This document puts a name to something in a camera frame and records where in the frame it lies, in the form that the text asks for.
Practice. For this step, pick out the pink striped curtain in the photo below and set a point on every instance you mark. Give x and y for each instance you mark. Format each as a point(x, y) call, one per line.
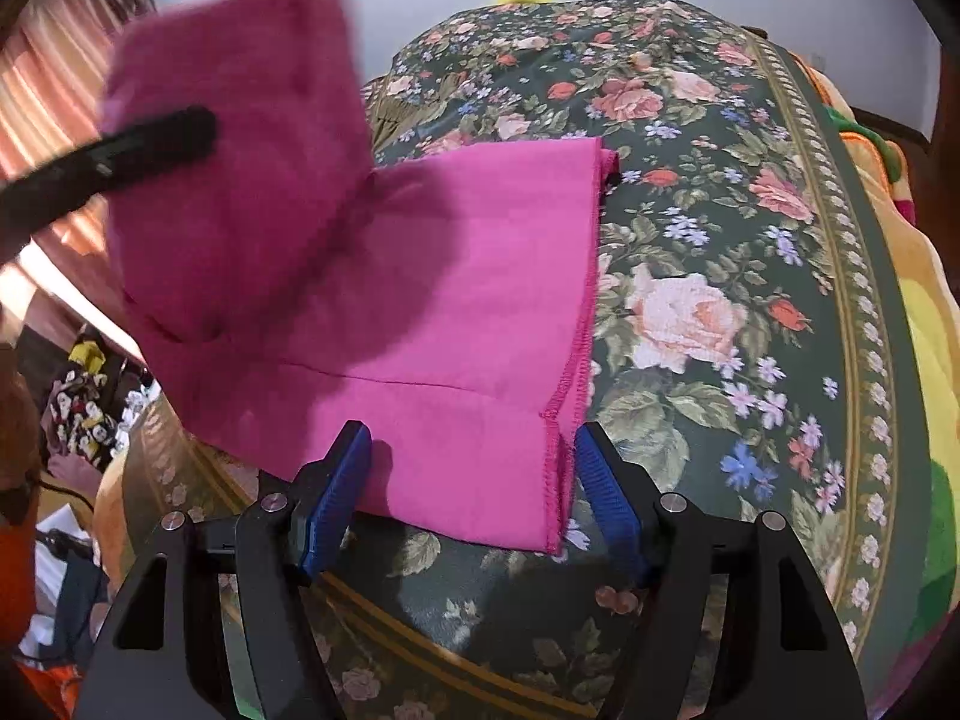
point(54, 66)

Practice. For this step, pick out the orange yellow fleece blanket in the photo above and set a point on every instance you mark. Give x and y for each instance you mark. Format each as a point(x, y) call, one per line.
point(891, 163)

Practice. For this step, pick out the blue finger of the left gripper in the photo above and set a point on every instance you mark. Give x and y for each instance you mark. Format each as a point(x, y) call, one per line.
point(61, 186)

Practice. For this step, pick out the dark floral bedspread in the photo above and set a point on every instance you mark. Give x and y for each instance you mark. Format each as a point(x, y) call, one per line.
point(749, 349)

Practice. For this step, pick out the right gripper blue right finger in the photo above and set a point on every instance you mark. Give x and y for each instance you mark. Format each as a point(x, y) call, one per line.
point(662, 542)

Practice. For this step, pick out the magenta pink pants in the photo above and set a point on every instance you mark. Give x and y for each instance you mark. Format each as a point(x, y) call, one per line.
point(286, 283)

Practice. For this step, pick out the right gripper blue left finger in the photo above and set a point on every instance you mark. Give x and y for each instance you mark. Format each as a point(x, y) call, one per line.
point(282, 544)

